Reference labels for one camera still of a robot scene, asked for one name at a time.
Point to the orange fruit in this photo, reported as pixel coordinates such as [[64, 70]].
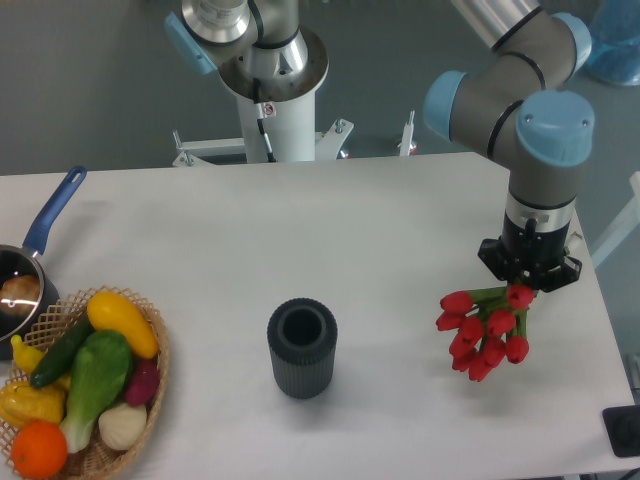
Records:
[[39, 450]]

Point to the yellow squash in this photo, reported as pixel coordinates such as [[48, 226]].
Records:
[[108, 310]]

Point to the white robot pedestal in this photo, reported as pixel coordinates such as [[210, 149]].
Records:
[[272, 132]]

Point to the woven wicker basket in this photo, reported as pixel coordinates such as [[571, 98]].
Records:
[[98, 460]]

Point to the blue plastic bag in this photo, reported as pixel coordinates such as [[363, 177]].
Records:
[[614, 57]]

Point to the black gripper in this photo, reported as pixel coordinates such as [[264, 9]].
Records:
[[526, 256]]

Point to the dark green cucumber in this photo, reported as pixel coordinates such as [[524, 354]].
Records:
[[59, 358]]

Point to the green leafy cabbage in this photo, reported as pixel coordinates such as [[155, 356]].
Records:
[[99, 371]]

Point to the black device at edge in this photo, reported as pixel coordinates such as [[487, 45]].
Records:
[[622, 426]]

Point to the purple sweet potato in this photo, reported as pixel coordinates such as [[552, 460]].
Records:
[[143, 383]]

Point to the small yellow banana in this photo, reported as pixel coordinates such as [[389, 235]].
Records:
[[25, 357]]

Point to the brown bread roll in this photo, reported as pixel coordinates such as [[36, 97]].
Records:
[[20, 295]]

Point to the yellow corn cob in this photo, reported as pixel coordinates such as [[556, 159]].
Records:
[[22, 404]]

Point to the grey box at edge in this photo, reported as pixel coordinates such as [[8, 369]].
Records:
[[633, 370]]

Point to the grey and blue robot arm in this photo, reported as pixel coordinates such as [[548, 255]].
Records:
[[516, 114]]

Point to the dark grey ribbed vase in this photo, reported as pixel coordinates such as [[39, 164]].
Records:
[[302, 336]]

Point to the blue handled saucepan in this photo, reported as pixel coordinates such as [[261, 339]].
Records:
[[24, 260]]

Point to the red tulip bouquet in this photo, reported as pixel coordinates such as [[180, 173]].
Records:
[[490, 327]]

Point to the white garlic bulb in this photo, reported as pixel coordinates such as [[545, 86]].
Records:
[[121, 426]]

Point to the white frame bar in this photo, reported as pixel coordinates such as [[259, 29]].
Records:
[[619, 228]]

